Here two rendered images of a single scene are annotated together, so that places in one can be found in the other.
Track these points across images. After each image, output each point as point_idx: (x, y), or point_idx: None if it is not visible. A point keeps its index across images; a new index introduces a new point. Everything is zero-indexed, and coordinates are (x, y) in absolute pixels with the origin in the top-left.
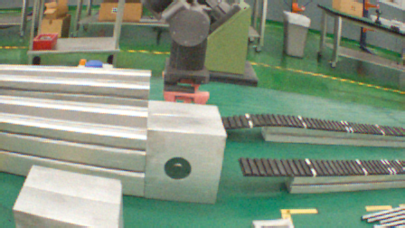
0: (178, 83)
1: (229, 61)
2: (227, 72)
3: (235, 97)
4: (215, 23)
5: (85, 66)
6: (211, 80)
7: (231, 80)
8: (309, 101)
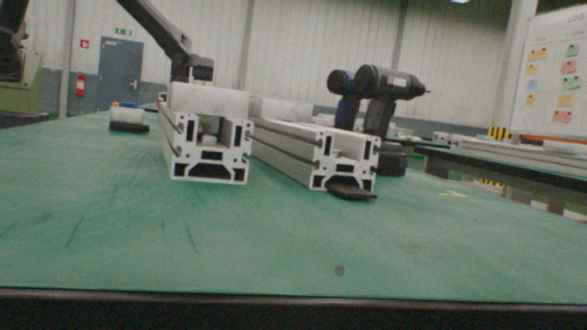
0: (79, 120)
1: (36, 102)
2: (35, 113)
3: (104, 120)
4: (22, 71)
5: (132, 106)
6: (38, 120)
7: (44, 117)
8: (100, 116)
